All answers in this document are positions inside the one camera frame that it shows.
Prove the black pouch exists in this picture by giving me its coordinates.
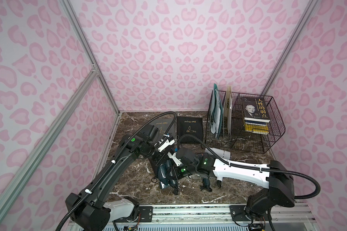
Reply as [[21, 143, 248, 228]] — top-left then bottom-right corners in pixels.
[[177, 116, 203, 141], [148, 157, 174, 190]]

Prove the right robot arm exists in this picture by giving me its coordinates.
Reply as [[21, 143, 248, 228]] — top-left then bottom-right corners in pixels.
[[168, 148, 295, 221]]

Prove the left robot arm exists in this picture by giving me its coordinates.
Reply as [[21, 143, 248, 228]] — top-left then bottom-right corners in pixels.
[[56, 125, 174, 231]]

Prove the grey hair dryer pouch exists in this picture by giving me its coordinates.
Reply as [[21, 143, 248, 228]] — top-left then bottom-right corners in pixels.
[[150, 118, 176, 142]]

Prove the white hair dryer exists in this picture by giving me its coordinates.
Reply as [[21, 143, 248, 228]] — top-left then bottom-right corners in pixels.
[[211, 148, 230, 188]]

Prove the yellow striped book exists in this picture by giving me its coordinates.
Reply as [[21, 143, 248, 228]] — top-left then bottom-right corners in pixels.
[[244, 121, 269, 135]]

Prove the black portrait book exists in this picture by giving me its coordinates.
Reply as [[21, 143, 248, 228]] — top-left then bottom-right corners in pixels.
[[241, 97, 270, 123]]

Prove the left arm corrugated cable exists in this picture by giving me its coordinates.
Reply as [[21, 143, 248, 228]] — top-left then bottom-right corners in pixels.
[[54, 111, 177, 231]]

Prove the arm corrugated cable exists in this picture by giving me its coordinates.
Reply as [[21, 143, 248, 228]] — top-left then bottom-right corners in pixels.
[[54, 111, 177, 231], [176, 134, 321, 200]]

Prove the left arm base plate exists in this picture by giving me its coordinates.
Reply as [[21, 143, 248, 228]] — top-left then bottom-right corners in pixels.
[[116, 206, 153, 223]]

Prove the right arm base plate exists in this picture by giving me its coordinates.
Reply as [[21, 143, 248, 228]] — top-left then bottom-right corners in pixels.
[[229, 205, 269, 222]]

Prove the black wire basket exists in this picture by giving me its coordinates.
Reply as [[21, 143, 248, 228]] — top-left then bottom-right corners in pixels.
[[204, 91, 286, 154]]

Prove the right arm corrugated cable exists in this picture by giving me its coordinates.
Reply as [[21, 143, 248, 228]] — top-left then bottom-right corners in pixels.
[[176, 134, 321, 200]]

